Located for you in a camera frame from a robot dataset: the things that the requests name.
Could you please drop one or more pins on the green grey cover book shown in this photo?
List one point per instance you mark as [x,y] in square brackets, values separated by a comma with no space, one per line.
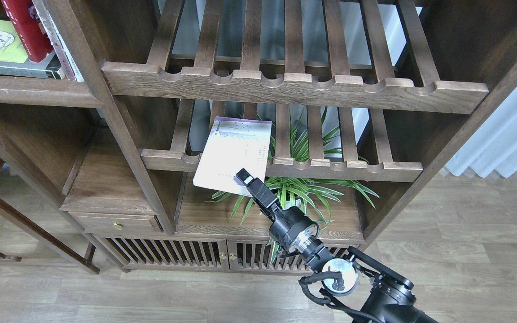
[15,62]

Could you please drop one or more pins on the green spider plant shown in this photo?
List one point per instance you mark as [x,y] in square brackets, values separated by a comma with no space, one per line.
[314,195]

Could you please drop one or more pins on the dark wooden bookshelf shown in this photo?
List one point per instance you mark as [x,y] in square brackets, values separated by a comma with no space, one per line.
[407,81]

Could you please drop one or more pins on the red cover book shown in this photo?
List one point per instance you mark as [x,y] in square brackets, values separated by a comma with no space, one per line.
[33,36]

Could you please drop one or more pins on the upright white book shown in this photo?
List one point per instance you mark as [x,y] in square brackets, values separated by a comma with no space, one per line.
[71,70]

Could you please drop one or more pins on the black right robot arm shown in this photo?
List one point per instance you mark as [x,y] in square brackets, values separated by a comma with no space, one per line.
[390,300]

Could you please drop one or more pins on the white curtain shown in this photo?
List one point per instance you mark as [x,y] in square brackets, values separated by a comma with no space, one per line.
[493,148]

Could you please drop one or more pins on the white purple cover book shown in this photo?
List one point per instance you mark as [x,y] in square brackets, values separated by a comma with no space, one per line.
[233,144]

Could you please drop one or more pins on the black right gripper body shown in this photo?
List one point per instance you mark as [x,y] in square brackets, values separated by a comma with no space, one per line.
[294,231]

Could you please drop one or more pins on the wooden furniture at left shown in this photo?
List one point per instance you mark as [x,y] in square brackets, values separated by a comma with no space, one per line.
[70,257]

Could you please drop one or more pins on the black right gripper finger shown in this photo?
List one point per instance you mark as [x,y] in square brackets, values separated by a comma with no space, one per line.
[267,202]

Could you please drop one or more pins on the white plant pot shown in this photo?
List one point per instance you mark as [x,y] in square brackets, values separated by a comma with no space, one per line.
[288,198]

